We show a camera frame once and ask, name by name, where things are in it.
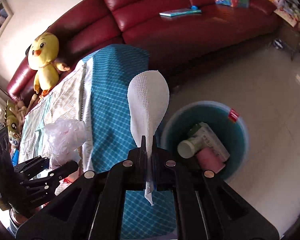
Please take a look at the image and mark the beige doll toy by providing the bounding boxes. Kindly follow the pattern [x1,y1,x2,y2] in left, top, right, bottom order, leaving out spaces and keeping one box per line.
[14,94,37,121]

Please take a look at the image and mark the clear plastic bag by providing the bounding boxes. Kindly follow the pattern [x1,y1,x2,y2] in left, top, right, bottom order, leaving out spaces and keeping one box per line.
[44,118,87,195]

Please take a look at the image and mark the white paper towel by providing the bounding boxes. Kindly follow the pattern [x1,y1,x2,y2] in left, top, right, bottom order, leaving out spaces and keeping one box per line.
[127,70,170,205]

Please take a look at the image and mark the wooden side table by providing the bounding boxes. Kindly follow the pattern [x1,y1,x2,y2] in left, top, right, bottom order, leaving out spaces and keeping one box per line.
[274,9,300,61]

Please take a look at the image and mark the red leather sofa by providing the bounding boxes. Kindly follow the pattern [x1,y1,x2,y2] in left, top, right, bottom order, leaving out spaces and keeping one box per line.
[6,0,286,103]

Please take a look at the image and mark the red label on bin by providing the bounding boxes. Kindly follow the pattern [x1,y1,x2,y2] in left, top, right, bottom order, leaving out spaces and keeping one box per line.
[228,109,240,123]

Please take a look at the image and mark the white carton box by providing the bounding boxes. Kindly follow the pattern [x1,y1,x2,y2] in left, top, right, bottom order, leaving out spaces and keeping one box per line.
[189,122,230,162]

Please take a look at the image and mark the teal book on sofa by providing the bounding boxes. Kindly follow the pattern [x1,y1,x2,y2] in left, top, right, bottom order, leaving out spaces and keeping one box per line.
[159,6,202,17]

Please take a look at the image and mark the blue round trash bin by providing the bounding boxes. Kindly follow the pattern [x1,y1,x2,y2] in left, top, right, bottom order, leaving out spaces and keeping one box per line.
[160,101,249,183]

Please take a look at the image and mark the yellow duck plush toy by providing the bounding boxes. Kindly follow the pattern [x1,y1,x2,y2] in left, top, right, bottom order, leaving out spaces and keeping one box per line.
[28,33,70,101]

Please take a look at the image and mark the patterned tablecloth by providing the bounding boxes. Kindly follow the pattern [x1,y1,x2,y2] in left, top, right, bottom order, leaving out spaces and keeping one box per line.
[19,44,177,239]

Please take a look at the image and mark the pink paper cup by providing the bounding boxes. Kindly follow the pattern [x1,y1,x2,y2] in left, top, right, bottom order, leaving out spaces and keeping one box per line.
[196,147,225,173]

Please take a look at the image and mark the white green plastic bottle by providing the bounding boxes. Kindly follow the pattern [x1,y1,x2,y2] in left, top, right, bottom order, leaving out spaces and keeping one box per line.
[177,137,204,159]

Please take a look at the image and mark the green dinosaur plush toy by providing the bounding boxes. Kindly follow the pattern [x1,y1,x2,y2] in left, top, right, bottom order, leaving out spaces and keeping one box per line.
[5,100,23,134]

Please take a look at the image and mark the framed wall picture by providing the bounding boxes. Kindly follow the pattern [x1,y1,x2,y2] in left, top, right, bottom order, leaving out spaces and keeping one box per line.
[0,0,13,37]

